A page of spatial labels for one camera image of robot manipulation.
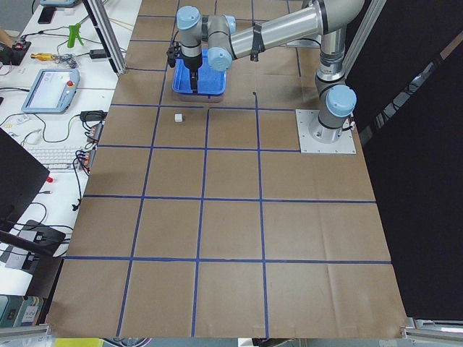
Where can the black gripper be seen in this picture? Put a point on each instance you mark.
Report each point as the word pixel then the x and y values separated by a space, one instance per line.
pixel 191 62

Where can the white block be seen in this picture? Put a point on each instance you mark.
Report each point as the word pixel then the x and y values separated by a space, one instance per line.
pixel 178 117

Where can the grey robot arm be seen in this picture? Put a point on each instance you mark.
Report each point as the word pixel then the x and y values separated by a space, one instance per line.
pixel 322 22

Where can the blue plastic tray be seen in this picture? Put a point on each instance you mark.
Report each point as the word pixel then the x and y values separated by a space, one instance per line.
pixel 210 82

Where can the green clamp tool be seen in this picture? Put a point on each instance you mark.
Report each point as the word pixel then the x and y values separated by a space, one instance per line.
pixel 74 35

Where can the teach pendant tablet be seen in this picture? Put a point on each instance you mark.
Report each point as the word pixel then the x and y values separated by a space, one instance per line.
pixel 52 91

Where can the black phone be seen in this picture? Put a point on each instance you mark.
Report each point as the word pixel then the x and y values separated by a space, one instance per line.
pixel 46 15

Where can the white keyboard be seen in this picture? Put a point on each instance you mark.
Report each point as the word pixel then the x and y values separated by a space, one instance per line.
pixel 57 158

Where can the black monitor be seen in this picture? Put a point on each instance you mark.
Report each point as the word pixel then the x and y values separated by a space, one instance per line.
pixel 22 177

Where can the black monitor stand base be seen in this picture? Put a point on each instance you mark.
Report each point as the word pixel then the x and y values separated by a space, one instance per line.
pixel 46 238

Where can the aluminium frame post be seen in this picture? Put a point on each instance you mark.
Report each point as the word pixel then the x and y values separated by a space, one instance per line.
pixel 98 16

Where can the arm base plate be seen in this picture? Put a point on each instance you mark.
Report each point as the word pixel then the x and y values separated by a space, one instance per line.
pixel 314 138

